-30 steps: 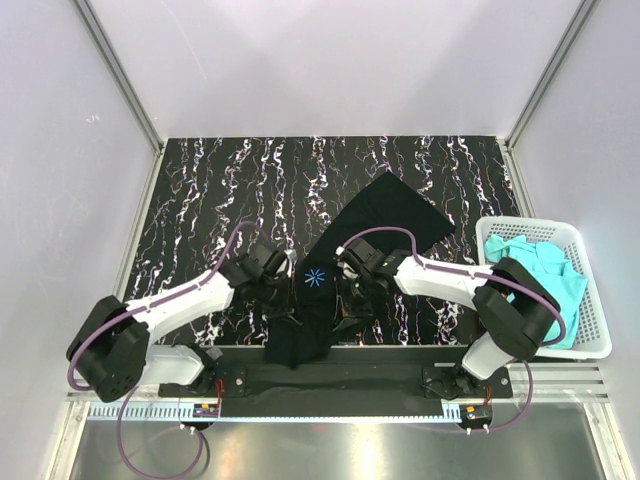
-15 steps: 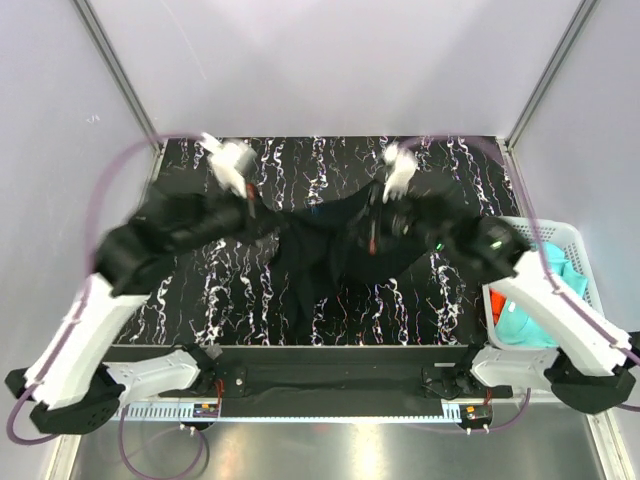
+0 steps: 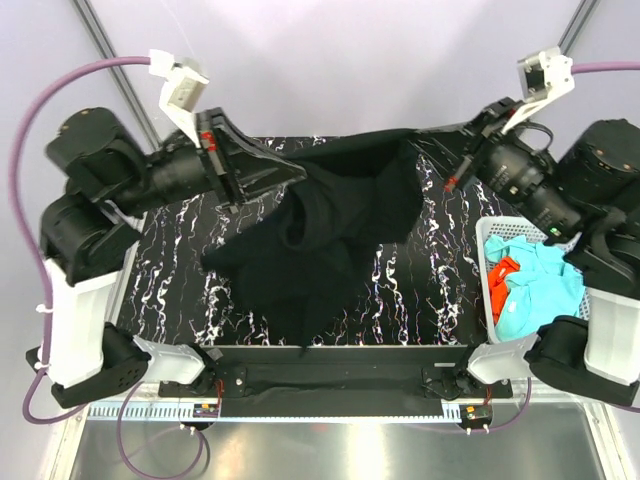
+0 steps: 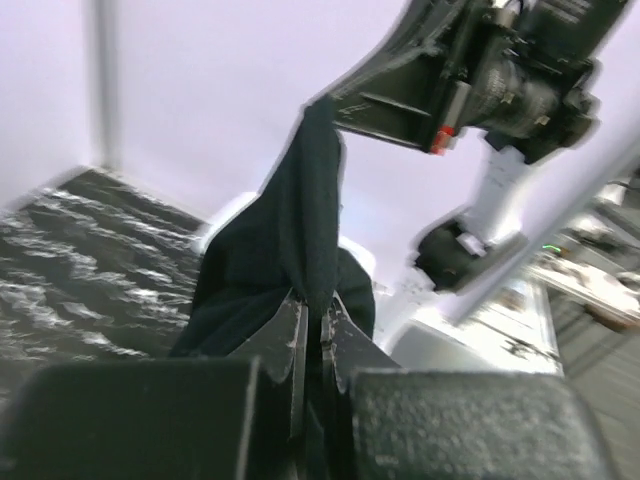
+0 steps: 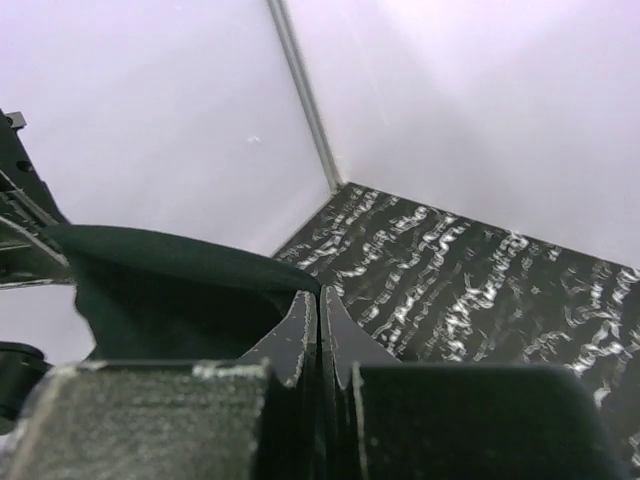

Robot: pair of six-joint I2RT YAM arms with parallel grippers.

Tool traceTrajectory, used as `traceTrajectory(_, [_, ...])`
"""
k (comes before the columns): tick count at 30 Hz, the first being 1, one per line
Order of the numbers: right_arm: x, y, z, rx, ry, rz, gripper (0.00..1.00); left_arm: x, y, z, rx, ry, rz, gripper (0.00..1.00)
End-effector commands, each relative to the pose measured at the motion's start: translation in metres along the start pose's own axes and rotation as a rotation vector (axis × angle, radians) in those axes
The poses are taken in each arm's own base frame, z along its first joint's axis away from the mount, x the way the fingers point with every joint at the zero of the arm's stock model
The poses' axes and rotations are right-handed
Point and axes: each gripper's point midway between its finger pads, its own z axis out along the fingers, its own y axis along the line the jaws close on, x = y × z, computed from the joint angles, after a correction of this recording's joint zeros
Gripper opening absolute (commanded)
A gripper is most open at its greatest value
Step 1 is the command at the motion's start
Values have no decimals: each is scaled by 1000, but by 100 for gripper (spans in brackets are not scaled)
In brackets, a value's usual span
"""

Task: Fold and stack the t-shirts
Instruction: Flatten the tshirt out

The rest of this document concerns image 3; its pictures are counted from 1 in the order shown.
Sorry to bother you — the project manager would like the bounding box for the black t shirt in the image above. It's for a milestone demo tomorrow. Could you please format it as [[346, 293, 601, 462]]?
[[201, 129, 423, 348]]

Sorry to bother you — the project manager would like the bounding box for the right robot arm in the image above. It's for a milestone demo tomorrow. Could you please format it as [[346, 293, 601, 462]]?
[[411, 98, 639, 412]]

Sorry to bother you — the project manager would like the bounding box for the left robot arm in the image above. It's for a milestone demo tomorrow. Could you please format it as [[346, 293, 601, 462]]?
[[27, 107, 306, 408]]

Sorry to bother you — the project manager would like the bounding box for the white plastic laundry basket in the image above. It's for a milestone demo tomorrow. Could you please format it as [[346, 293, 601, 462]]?
[[476, 216, 589, 343]]

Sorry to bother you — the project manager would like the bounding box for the orange t shirt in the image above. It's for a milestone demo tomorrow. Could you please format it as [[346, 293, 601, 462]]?
[[488, 256, 520, 325]]

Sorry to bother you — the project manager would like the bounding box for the teal t shirt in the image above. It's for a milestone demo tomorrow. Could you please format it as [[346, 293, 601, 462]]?
[[484, 235, 586, 342]]

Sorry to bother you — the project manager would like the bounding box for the left connector board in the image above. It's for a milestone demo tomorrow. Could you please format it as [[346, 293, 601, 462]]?
[[192, 403, 220, 419]]

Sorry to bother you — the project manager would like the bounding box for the connector board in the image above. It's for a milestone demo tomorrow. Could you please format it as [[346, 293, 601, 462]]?
[[192, 403, 220, 419], [462, 405, 493, 421]]

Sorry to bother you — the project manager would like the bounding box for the right connector board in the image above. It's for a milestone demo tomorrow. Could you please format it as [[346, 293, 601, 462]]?
[[462, 405, 493, 421]]

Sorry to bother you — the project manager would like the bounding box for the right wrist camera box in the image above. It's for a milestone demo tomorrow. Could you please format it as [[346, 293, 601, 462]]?
[[504, 46, 575, 131]]

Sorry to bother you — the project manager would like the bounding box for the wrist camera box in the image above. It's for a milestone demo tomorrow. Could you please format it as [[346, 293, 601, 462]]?
[[504, 46, 575, 131], [149, 49, 209, 147]]

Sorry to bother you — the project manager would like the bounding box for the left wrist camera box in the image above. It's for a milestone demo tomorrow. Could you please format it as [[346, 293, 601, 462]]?
[[149, 49, 209, 147]]

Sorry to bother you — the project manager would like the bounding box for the right aluminium frame post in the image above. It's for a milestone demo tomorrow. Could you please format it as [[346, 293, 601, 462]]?
[[558, 0, 601, 56]]

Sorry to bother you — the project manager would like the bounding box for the aluminium frame post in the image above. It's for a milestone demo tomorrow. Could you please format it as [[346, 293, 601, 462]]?
[[72, 0, 161, 151], [558, 0, 601, 56]]

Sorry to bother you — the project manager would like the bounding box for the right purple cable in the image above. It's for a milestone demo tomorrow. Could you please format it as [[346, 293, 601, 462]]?
[[459, 59, 640, 434]]

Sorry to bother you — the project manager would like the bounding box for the purple cable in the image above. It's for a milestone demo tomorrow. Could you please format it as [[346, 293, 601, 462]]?
[[459, 59, 640, 434], [6, 55, 211, 477]]

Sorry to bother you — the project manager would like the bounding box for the left aluminium frame post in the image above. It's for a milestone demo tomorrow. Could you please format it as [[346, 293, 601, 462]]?
[[72, 0, 161, 151]]

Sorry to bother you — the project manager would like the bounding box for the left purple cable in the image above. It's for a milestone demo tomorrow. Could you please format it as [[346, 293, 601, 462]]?
[[6, 55, 211, 477]]

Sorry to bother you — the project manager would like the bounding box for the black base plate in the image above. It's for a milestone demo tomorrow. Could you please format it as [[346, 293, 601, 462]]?
[[159, 346, 513, 409]]

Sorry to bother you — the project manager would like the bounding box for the white slotted cable duct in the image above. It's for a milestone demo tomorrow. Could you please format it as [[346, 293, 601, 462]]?
[[88, 400, 462, 424]]

